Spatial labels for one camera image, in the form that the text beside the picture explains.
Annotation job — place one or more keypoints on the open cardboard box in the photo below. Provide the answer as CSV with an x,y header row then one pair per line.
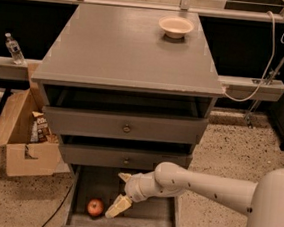
x,y
23,156

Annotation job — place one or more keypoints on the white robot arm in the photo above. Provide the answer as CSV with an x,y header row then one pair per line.
x,y
261,202

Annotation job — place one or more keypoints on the brown snack package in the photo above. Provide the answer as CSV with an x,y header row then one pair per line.
x,y
40,129

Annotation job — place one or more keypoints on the grey middle drawer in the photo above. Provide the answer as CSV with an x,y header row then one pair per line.
x,y
123,153

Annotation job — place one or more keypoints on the grey top drawer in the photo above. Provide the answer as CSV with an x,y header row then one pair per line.
x,y
114,125

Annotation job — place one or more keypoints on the grey wooden drawer cabinet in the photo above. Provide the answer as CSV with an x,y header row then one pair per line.
x,y
118,59

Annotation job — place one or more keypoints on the white bowl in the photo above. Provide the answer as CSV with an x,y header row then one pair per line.
x,y
175,27

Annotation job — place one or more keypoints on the red apple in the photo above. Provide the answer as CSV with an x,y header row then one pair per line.
x,y
95,207

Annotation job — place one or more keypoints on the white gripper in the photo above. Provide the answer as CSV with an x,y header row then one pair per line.
x,y
135,188

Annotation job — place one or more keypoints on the metal stand pole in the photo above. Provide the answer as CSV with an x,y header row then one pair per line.
x,y
257,102

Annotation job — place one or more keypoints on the grey open bottom drawer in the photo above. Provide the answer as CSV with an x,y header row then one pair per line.
x,y
103,183

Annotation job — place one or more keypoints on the clear plastic water bottle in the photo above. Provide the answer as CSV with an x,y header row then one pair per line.
x,y
14,48

